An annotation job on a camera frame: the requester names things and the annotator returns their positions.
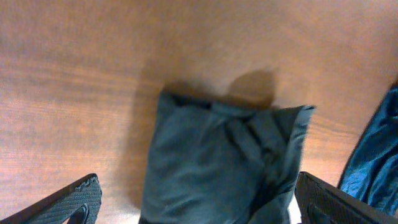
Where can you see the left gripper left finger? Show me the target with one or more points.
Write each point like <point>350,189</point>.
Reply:
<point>78,202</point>

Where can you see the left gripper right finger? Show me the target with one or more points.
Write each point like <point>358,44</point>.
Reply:
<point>320,202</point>

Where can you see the dark green Nike t-shirt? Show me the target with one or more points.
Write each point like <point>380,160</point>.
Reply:
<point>210,162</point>

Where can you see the navy blue trousers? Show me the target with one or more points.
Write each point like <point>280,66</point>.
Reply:
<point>370,174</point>

